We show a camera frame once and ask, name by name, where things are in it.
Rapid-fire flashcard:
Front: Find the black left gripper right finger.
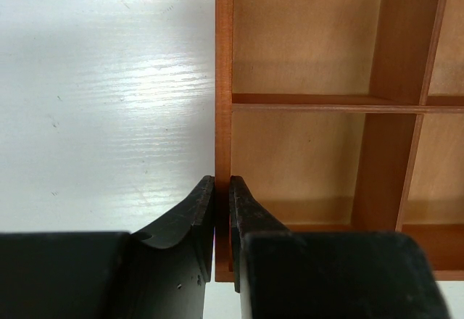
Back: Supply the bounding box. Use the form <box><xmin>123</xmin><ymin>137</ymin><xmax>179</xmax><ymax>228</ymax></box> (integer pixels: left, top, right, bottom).
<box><xmin>229</xmin><ymin>176</ymin><xmax>450</xmax><ymax>318</ymax></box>

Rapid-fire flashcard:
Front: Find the orange compartment tray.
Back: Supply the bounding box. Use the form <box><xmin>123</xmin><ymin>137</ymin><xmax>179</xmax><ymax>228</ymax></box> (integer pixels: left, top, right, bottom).
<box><xmin>215</xmin><ymin>0</ymin><xmax>463</xmax><ymax>282</ymax></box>

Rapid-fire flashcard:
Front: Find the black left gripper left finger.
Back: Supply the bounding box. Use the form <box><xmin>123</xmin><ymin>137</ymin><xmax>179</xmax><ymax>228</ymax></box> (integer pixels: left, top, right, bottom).
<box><xmin>1</xmin><ymin>176</ymin><xmax>215</xmax><ymax>318</ymax></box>

